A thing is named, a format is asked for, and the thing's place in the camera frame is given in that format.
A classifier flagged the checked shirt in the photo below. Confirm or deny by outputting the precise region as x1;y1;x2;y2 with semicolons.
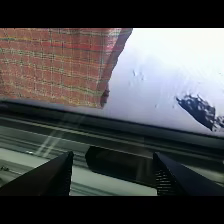
0;27;134;109

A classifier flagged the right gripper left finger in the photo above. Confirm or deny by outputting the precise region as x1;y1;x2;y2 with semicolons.
0;150;75;197

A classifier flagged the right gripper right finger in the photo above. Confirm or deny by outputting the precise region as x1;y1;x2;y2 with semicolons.
152;151;224;197

